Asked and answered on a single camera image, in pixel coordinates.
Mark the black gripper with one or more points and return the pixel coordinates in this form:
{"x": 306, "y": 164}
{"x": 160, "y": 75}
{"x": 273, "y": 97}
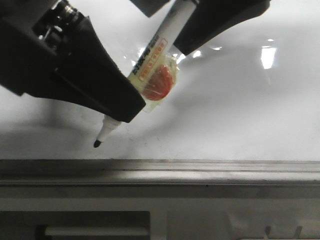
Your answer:
{"x": 49, "y": 49}

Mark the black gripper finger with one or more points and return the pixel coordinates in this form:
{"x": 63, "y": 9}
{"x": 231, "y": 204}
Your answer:
{"x": 212, "y": 17}

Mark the white whiteboard marker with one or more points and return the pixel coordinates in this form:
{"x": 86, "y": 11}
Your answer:
{"x": 152, "y": 77}

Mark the white whiteboard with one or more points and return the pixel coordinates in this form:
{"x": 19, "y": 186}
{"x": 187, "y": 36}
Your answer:
{"x": 251, "y": 93}

